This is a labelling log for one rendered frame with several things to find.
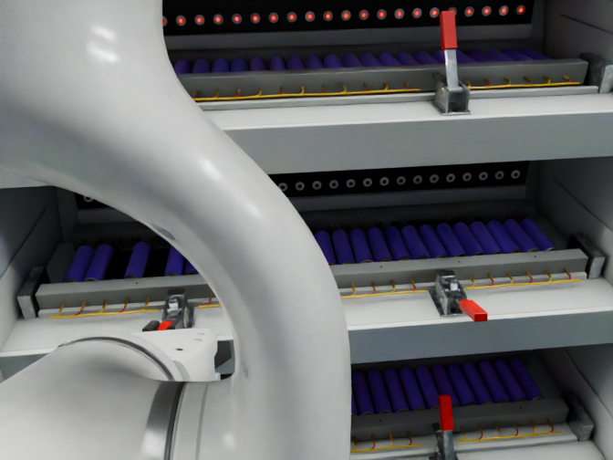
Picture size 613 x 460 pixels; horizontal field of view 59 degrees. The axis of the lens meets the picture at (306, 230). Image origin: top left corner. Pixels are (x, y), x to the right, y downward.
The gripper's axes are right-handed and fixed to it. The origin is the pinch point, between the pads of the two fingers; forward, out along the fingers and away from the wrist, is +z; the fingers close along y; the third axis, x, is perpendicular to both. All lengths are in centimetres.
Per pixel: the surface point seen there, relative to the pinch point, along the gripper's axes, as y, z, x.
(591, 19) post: 45, 10, 29
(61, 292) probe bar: -11.2, 8.8, 3.8
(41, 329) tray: -12.9, 7.9, 0.5
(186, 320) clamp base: 1.0, 6.1, 0.6
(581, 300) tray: 40.0, 6.5, -0.4
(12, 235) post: -15.9, 10.0, 9.6
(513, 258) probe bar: 34.5, 9.2, 4.0
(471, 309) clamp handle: 26.1, -0.1, 0.8
